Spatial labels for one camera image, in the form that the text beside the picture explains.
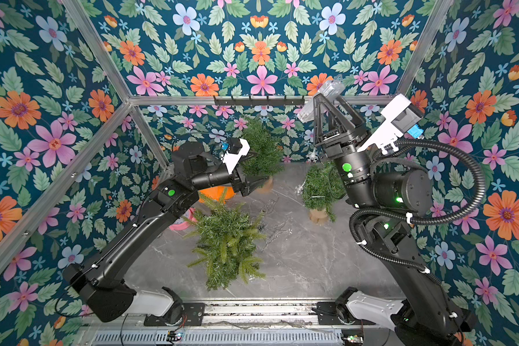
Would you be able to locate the black hook rail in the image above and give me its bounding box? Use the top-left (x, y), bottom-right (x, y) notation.
top-left (213, 96), bottom-right (306, 107)

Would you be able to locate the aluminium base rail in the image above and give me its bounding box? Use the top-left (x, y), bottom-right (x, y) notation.
top-left (75, 298), bottom-right (416, 346)

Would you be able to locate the dark green tree back right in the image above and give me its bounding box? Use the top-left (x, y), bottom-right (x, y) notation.
top-left (301, 162), bottom-right (346, 223)

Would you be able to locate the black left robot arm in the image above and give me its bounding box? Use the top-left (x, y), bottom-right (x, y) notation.
top-left (63, 138), bottom-right (266, 325)

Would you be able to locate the pink alarm clock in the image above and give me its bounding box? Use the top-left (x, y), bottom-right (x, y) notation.
top-left (169, 208), bottom-right (197, 232)

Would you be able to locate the orange plush toy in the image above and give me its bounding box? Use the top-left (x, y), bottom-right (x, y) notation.
top-left (199, 186), bottom-right (236, 203)

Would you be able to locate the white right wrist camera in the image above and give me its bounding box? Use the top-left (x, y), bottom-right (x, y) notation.
top-left (357, 94), bottom-right (424, 155)

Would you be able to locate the thin wire string light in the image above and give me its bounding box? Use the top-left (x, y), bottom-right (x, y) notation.
top-left (258, 142), bottom-right (329, 252)

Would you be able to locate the dark green tree back centre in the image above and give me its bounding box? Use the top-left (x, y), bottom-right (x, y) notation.
top-left (242, 119), bottom-right (284, 193)

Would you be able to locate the clear battery box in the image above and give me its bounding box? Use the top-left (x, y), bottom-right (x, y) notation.
top-left (298, 80), bottom-right (345, 123)

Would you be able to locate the black corrugated cable hose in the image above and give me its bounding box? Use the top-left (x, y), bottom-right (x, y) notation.
top-left (349, 138), bottom-right (487, 286)

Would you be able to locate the dark green tree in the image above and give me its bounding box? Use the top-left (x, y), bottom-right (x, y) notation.
top-left (242, 119), bottom-right (284, 193)
top-left (301, 162), bottom-right (346, 223)

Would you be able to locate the light green fern christmas tree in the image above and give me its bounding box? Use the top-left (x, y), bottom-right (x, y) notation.
top-left (186, 193), bottom-right (267, 291)

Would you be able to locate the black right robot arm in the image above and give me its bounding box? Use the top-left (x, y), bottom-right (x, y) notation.
top-left (310, 93), bottom-right (485, 345)

